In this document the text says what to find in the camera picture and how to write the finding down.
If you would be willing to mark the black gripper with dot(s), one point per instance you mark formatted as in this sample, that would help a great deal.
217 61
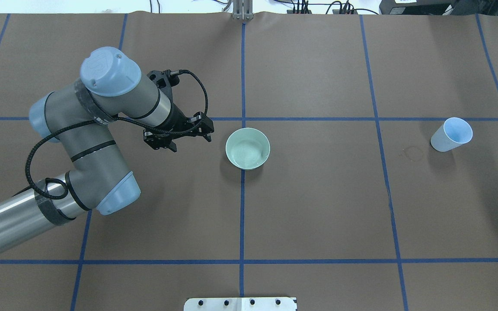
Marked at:
180 122

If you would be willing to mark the mint green ceramic bowl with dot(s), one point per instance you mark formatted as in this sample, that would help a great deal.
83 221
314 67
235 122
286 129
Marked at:
247 148

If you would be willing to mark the light blue paper cup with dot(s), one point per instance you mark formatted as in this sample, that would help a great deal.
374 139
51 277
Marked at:
453 133

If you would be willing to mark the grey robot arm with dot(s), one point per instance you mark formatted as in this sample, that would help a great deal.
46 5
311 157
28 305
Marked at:
111 87

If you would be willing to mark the aluminium frame post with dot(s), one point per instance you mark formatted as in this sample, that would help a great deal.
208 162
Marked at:
242 9

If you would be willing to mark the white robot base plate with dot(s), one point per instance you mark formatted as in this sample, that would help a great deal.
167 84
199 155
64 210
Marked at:
241 304

